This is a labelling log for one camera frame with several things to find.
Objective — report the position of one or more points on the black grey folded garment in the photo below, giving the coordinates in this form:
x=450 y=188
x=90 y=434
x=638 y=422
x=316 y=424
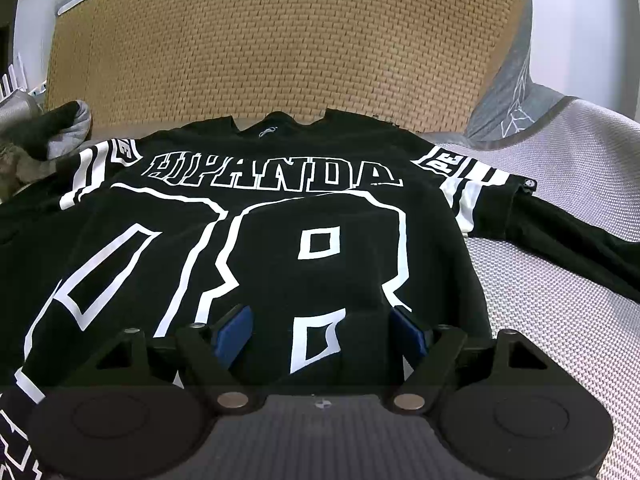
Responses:
x=45 y=136

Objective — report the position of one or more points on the black printed sweatshirt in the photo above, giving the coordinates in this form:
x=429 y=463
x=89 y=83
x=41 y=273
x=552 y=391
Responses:
x=280 y=249

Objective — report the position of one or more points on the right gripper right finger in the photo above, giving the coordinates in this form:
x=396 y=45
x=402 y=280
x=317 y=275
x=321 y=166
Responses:
x=431 y=352

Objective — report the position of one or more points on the woven tan upright mattress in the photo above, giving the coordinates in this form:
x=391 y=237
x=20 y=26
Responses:
x=422 y=64

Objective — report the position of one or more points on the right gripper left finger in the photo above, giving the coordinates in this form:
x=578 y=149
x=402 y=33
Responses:
x=206 y=353

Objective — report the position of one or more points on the grey tabby cat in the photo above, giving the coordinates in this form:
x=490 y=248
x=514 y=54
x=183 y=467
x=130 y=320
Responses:
x=17 y=169

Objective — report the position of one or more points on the grey patterned bed sheet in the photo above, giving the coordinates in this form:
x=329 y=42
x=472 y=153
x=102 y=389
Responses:
x=512 y=107

